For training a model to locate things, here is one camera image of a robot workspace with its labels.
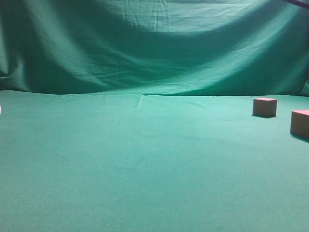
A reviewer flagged brown wooden cube block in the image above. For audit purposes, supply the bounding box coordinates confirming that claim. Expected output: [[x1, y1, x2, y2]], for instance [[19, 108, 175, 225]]
[[253, 98, 278, 118]]

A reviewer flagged brown cube block at edge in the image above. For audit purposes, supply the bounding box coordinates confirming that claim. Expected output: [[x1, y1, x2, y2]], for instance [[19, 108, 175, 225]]
[[290, 110, 309, 140]]

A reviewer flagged green cloth backdrop and cover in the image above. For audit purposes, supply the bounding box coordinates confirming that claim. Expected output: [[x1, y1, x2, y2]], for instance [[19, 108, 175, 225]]
[[0, 0, 309, 232]]

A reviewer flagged dark thin rod top right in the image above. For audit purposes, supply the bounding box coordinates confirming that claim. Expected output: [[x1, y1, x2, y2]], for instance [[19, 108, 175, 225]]
[[285, 0, 309, 9]]

